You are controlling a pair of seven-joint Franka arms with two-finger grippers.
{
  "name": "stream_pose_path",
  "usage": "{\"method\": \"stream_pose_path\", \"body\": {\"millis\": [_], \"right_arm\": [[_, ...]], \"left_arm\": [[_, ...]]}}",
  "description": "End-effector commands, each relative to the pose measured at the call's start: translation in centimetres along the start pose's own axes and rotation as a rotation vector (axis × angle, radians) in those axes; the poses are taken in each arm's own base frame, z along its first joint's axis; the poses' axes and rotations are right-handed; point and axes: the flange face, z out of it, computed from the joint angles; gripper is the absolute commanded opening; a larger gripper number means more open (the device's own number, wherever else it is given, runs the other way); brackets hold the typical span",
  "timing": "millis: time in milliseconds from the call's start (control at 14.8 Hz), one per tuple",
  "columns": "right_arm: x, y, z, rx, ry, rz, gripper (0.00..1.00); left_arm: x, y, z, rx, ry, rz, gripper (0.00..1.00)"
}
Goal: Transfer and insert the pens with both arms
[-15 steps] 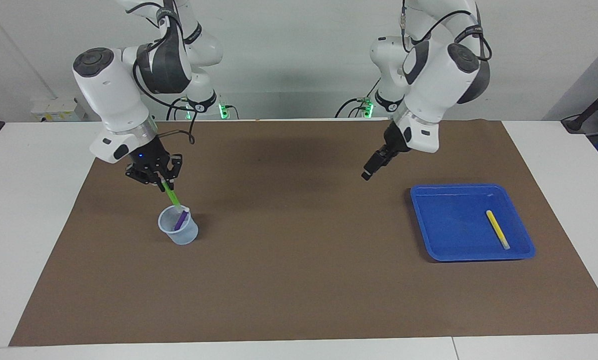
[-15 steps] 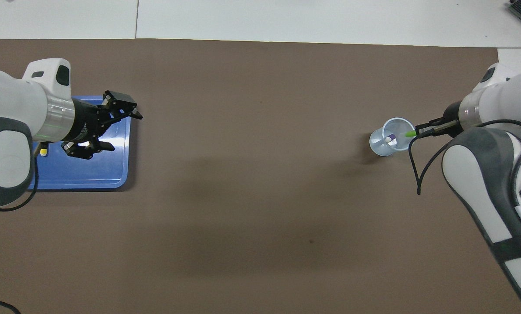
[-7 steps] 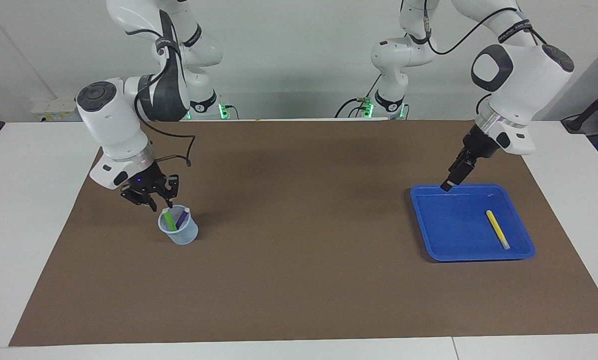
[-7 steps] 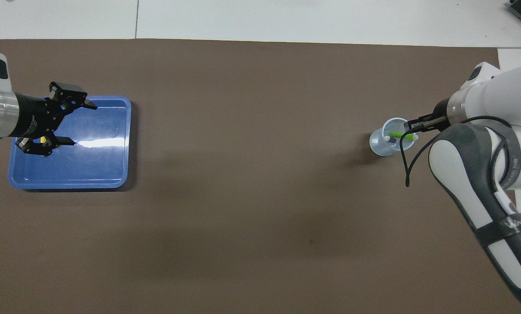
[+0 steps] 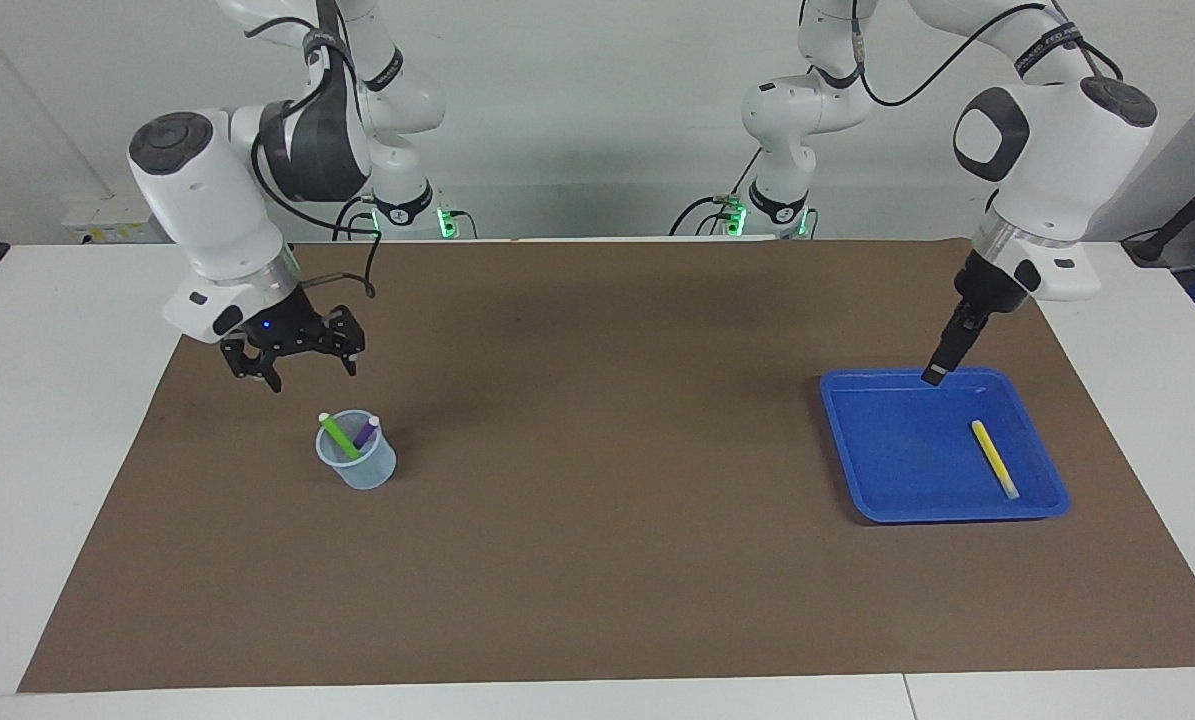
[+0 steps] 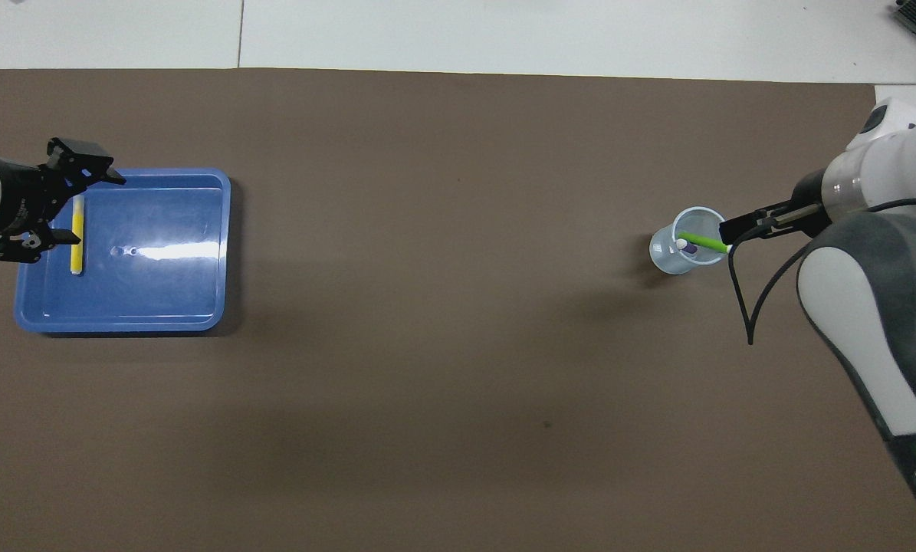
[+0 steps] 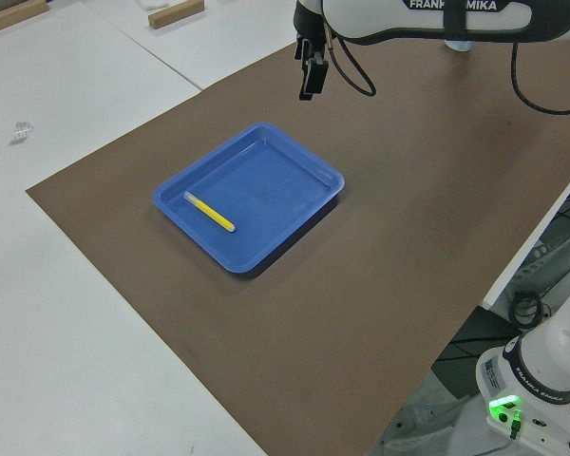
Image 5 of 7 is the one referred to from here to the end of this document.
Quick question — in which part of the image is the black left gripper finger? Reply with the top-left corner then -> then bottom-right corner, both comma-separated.
920,310 -> 970,388
954,312 -> 988,373

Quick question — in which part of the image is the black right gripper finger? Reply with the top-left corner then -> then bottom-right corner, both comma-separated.
327,308 -> 366,377
220,340 -> 283,394

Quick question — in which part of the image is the green pen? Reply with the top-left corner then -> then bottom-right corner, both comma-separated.
318,412 -> 363,461

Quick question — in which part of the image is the yellow pen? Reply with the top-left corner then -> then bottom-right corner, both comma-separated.
971,419 -> 1021,500

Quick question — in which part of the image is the blue plastic tray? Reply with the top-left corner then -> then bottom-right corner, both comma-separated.
819,367 -> 1071,525

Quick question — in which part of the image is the clear plastic cup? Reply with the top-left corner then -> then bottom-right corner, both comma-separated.
315,408 -> 398,491

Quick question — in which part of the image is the black stand pole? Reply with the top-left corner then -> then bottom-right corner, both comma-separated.
1122,158 -> 1195,267

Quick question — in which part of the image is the brown table mat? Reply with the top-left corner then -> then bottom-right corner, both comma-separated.
17,238 -> 1195,694

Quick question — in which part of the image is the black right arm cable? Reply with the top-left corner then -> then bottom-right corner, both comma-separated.
247,20 -> 378,301

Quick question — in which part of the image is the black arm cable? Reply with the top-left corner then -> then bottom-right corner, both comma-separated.
247,20 -> 378,301
802,0 -> 1123,106

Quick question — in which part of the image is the white wall socket box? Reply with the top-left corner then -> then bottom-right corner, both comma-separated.
62,195 -> 175,244

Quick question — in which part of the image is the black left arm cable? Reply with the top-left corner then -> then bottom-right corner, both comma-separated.
802,0 -> 1123,106

